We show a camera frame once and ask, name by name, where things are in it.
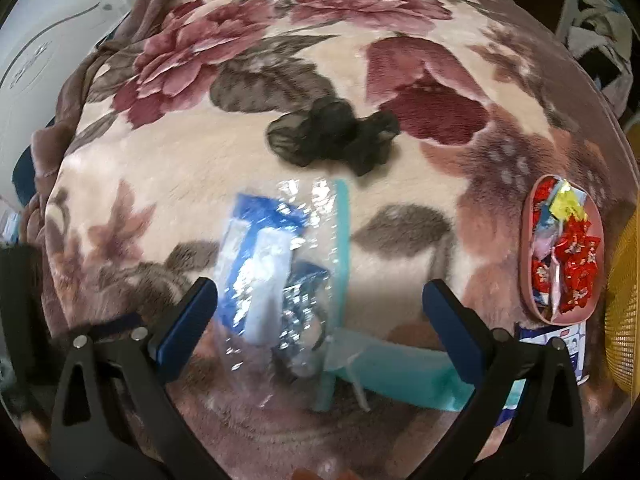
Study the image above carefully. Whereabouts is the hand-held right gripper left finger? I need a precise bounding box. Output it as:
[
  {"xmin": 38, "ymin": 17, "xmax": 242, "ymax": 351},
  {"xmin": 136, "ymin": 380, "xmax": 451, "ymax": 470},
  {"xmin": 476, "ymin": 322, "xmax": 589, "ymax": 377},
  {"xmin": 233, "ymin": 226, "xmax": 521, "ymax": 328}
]
[{"xmin": 50, "ymin": 277, "xmax": 231, "ymax": 480}]

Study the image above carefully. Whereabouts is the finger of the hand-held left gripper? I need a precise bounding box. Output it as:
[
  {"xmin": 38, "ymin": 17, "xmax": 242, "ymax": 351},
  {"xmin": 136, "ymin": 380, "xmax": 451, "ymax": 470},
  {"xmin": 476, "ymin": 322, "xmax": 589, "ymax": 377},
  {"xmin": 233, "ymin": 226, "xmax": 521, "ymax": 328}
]
[{"xmin": 87, "ymin": 313, "xmax": 143, "ymax": 337}]

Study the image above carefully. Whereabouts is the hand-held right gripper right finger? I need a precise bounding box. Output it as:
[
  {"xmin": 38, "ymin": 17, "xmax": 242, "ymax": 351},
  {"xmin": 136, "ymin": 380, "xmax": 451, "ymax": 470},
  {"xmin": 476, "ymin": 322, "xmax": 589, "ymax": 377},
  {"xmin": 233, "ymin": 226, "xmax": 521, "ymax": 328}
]
[{"xmin": 410, "ymin": 279, "xmax": 586, "ymax": 480}]

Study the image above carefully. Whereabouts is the teal face mask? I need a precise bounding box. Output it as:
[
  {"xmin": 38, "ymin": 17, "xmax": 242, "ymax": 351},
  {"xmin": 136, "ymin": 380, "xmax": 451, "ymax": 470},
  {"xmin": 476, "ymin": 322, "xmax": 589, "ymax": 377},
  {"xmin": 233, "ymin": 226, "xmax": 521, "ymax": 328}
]
[{"xmin": 320, "ymin": 327, "xmax": 527, "ymax": 412}]

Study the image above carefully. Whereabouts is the clear zip bag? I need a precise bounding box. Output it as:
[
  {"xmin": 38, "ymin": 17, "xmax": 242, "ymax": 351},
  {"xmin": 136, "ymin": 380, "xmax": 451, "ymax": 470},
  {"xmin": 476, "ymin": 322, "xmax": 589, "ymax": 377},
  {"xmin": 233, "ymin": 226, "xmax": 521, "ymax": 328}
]
[{"xmin": 210, "ymin": 177, "xmax": 352, "ymax": 411}]

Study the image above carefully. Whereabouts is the black sheer scrunchie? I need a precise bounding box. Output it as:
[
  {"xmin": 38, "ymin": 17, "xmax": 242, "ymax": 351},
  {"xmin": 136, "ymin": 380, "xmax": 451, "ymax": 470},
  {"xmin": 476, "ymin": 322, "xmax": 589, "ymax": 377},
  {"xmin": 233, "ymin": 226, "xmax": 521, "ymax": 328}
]
[{"xmin": 265, "ymin": 97, "xmax": 402, "ymax": 177}]

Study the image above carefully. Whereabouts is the pink tray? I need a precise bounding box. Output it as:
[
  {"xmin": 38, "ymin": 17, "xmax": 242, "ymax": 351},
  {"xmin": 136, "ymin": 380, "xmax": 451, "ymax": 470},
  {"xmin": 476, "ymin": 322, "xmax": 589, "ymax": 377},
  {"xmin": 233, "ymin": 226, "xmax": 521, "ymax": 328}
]
[{"xmin": 519, "ymin": 174, "xmax": 607, "ymax": 324}]

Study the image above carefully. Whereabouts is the white blue tissue packet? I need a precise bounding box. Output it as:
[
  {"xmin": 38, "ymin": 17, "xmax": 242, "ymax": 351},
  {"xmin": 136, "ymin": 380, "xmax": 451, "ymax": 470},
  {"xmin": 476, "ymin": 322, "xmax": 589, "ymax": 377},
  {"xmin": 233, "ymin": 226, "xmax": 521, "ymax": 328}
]
[{"xmin": 500, "ymin": 322, "xmax": 589, "ymax": 423}]

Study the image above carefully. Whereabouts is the pile of red candies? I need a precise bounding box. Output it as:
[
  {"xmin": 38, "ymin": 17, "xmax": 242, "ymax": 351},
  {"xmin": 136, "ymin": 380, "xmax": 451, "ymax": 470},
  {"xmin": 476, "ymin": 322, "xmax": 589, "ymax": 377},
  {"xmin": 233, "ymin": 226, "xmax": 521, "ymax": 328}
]
[{"xmin": 531, "ymin": 180, "xmax": 601, "ymax": 315}]

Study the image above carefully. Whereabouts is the floral fleece blanket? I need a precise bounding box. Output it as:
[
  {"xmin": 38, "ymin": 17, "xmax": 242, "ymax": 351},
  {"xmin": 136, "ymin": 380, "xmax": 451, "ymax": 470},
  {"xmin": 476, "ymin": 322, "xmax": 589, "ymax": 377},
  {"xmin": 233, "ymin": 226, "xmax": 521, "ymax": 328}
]
[{"xmin": 20, "ymin": 0, "xmax": 640, "ymax": 480}]

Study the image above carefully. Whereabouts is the yellow plastic basket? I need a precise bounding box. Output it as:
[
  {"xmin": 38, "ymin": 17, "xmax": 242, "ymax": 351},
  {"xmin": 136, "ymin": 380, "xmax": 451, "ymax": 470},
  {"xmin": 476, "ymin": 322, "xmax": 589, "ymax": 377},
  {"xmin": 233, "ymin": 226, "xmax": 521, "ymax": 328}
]
[{"xmin": 602, "ymin": 227, "xmax": 640, "ymax": 396}]

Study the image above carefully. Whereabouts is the white wardrobe door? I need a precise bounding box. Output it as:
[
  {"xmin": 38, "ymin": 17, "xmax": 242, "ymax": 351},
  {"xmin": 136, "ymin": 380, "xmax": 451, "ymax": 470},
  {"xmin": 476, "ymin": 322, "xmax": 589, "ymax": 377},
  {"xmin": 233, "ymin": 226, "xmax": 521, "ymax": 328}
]
[{"xmin": 0, "ymin": 0, "xmax": 132, "ymax": 201}]

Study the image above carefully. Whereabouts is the black white printed cloth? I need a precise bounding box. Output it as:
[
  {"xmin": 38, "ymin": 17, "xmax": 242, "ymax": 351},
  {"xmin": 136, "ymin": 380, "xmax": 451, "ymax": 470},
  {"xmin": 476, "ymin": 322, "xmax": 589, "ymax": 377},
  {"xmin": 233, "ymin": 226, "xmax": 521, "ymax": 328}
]
[{"xmin": 556, "ymin": 0, "xmax": 640, "ymax": 107}]

